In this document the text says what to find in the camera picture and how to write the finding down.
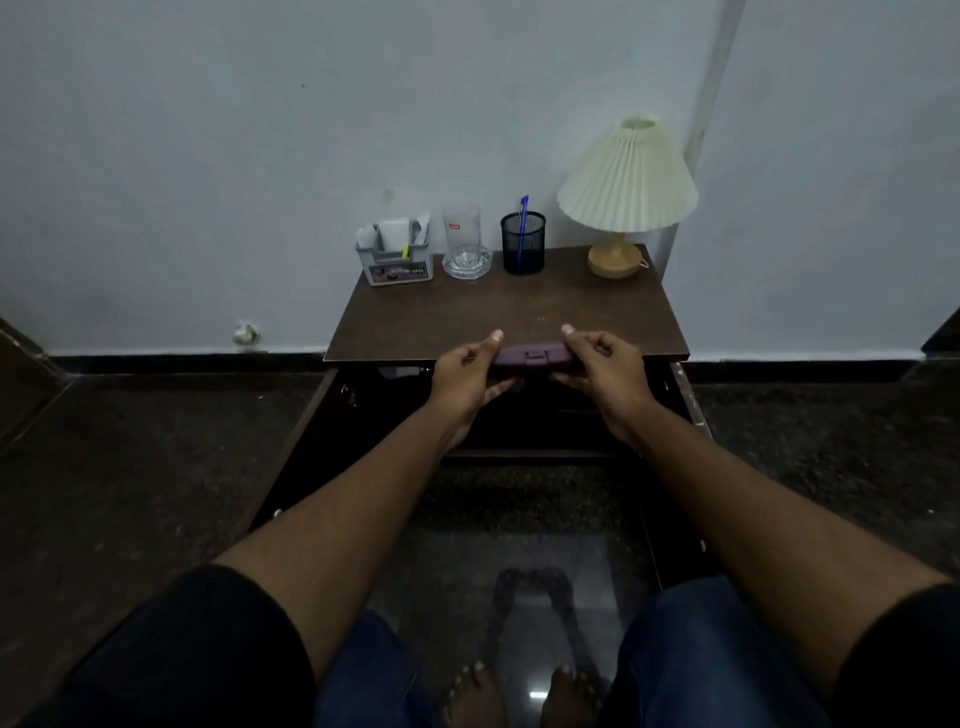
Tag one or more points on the black sleeve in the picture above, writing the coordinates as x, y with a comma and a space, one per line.
907, 660
172, 652

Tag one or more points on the small white wall fitting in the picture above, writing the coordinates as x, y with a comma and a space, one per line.
245, 334

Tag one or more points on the brown wooden cabinet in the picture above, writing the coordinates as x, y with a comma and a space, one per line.
517, 315

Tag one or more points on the white paper sachets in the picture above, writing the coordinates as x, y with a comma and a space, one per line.
394, 231

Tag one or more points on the person's foot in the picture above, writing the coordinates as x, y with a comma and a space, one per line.
474, 697
570, 697

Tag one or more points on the person's right foot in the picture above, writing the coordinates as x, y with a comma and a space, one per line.
570, 697

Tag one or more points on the person's right hand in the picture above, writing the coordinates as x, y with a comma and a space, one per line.
616, 390

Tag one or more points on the person's left thumb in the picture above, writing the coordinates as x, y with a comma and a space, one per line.
491, 345

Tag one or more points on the person's left forearm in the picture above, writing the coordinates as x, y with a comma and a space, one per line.
352, 525

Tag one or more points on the dark wooden furniture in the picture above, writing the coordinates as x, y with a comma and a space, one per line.
22, 382
943, 334

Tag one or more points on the clear glass tumbler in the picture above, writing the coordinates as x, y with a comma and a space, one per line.
461, 229

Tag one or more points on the person's right forearm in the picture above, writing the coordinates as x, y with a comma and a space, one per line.
765, 540

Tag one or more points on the purple plastic case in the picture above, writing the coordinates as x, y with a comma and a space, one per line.
534, 355

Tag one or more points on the black right sleeve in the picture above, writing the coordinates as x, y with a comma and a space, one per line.
907, 660

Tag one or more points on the blue pen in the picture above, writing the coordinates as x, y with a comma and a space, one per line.
523, 217

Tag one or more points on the person's left hand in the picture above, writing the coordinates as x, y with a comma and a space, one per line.
455, 386

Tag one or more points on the person's right thumb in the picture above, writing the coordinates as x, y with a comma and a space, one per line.
576, 337

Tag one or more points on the black mesh pen holder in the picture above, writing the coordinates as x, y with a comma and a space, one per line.
525, 247

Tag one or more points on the black left sleeve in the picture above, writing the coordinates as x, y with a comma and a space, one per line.
172, 652

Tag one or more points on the clear glass ashtray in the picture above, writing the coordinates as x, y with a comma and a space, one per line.
466, 266

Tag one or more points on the grey sachet organizer box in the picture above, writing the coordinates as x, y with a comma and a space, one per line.
397, 268

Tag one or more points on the person's left foot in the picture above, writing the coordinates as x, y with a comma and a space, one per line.
474, 697

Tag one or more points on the cream pleated table lamp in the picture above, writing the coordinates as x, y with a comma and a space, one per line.
628, 180

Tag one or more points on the person's left leg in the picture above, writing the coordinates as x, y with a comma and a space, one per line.
367, 675

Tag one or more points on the person's leg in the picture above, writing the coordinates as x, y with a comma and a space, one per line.
705, 660
367, 675

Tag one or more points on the person's right leg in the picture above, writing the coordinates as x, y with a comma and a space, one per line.
705, 660

